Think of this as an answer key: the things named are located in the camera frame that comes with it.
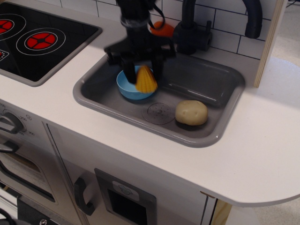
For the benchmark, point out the grey oven door handle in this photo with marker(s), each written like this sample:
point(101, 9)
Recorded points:
point(8, 146)

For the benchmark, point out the wooden side panel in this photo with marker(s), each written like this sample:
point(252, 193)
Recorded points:
point(270, 40)

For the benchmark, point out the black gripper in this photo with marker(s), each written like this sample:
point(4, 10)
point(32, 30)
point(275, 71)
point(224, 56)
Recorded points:
point(140, 45)

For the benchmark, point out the black cabinet door handle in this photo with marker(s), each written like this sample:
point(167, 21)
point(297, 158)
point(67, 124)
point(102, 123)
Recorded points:
point(83, 198)

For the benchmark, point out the grey oven knob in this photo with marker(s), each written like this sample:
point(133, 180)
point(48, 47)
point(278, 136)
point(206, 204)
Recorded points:
point(10, 123)

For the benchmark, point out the grey toy sink basin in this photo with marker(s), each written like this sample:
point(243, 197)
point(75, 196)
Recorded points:
point(185, 78)

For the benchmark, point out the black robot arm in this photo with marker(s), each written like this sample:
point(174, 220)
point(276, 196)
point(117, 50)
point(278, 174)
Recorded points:
point(136, 12)

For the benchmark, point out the beige toy potato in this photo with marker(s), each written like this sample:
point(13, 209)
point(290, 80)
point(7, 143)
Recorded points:
point(191, 112)

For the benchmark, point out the black toy faucet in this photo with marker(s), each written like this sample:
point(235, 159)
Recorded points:
point(189, 38)

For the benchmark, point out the black toy stove top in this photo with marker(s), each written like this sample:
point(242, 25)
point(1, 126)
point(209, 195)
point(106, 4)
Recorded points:
point(34, 45)

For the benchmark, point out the yellow toy corn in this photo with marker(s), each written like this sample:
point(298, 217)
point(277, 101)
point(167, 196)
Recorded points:
point(145, 80)

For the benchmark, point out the blue plastic bowl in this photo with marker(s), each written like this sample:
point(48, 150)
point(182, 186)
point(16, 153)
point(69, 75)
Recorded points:
point(128, 89)

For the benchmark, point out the orange toy vegetable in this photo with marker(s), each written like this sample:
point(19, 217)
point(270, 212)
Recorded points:
point(162, 30)

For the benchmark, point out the grey dispenser panel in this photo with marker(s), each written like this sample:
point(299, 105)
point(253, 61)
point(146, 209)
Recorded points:
point(127, 201)

